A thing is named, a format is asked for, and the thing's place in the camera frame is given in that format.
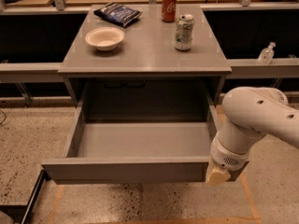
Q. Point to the grey drawer cabinet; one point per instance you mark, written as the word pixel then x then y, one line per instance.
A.
pixel 146 78

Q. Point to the grey top drawer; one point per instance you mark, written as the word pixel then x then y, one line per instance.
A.
pixel 132 136

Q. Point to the green white soda can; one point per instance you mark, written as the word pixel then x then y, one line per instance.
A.
pixel 183 34

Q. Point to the white bowl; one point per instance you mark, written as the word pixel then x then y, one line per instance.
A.
pixel 104 38

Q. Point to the clear sanitizer bottle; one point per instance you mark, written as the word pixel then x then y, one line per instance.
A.
pixel 267 54

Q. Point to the dark blue chip bag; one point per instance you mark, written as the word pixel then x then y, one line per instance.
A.
pixel 117 14

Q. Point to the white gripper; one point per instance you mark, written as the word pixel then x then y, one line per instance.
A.
pixel 224 159

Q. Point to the black metal bar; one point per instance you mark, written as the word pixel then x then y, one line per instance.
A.
pixel 20 214

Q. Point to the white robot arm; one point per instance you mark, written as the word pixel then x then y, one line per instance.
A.
pixel 251 114

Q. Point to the grey metal rail shelf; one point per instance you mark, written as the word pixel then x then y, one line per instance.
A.
pixel 241 68

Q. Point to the red cola can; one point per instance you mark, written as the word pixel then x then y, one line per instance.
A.
pixel 169 10

